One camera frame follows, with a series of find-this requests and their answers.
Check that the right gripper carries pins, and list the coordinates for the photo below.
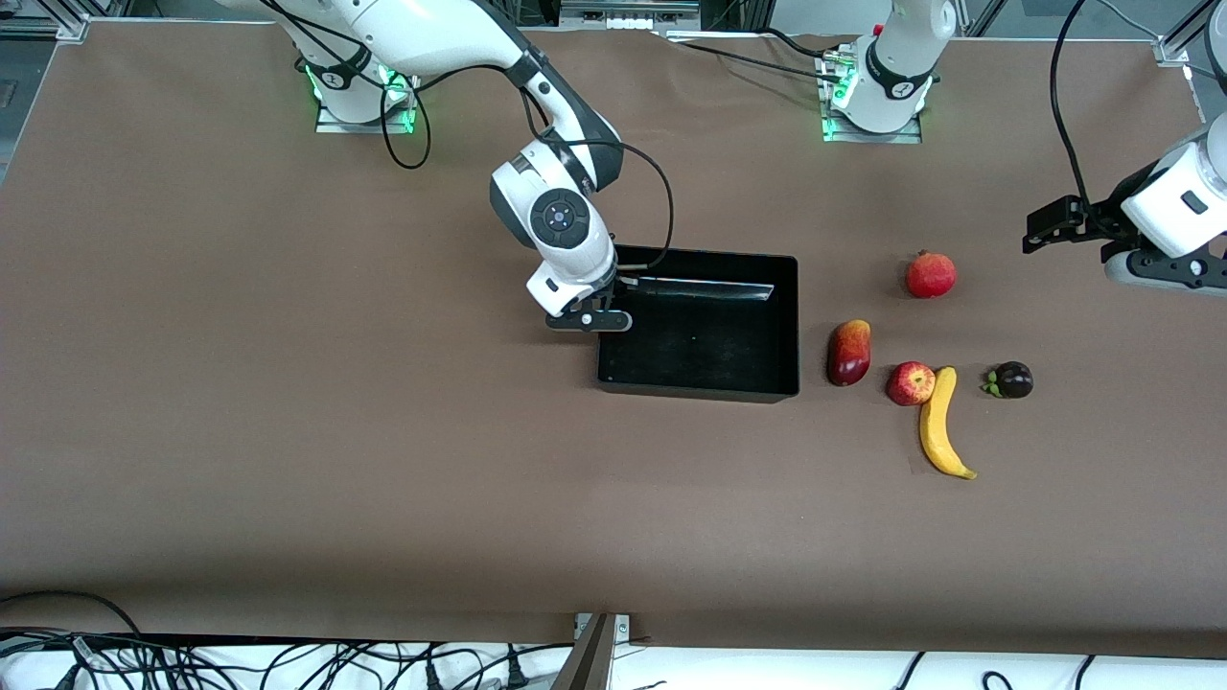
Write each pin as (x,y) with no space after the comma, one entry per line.
(613,289)

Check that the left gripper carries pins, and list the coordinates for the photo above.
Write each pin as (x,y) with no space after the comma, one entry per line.
(1099,218)

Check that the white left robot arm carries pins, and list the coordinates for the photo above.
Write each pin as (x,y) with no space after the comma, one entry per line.
(901,57)

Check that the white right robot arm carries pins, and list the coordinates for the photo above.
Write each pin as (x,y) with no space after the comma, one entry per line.
(431,34)

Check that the black plastic box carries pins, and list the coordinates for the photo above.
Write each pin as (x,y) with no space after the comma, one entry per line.
(709,355)

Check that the red apple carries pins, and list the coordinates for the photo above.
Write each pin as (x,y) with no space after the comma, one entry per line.
(910,383)

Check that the yellow banana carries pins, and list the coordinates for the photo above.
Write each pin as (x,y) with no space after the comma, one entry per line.
(935,431)

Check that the dark purple mangosteen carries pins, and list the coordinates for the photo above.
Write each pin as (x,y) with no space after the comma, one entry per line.
(1011,380)

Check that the red pomegranate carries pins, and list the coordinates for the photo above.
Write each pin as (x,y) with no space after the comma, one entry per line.
(931,274)

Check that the red yellow mango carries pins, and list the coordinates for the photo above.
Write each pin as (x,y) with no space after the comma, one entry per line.
(849,353)

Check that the grey power strip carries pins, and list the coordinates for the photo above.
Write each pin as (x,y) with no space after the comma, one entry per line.
(628,14)

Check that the brown paper table cover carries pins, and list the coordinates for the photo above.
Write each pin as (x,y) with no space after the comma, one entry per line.
(288,431)

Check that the aluminium frame corner piece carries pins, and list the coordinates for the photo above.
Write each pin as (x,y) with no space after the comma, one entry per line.
(48,27)
(1174,50)

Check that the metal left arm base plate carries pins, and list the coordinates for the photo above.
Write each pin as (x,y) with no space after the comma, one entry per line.
(834,129)

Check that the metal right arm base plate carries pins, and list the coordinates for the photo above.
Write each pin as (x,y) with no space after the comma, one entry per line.
(331,123)

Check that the metal table edge bracket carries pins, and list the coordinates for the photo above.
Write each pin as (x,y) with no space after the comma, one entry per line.
(594,656)

